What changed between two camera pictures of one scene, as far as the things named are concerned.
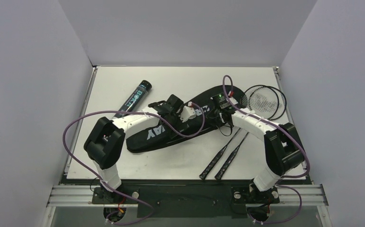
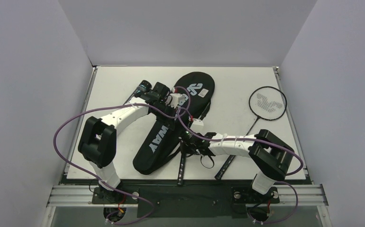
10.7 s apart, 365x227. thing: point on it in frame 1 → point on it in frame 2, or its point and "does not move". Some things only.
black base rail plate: [195, 200] does not move
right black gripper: [219, 110] → [188, 145]
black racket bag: [214, 111] → [157, 146]
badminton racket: [269, 102] does not move
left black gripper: [176, 110] → [172, 119]
